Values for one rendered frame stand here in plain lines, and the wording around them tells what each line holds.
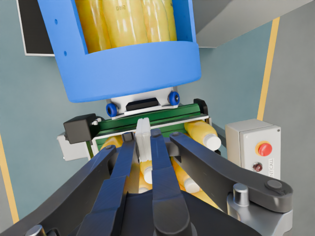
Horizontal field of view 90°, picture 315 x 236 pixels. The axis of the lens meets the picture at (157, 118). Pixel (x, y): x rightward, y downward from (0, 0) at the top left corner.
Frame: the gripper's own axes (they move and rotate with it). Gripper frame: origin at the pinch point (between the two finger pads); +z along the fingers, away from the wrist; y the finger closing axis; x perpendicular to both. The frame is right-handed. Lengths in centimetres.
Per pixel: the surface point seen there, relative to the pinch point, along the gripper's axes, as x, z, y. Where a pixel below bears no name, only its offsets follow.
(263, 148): -15.1, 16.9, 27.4
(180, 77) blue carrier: 6.1, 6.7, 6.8
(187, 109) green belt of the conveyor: -6.4, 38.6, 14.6
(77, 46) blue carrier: 12.6, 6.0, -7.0
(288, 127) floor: -65, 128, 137
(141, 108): -0.3, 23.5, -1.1
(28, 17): 64, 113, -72
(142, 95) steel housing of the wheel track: 2.0, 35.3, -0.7
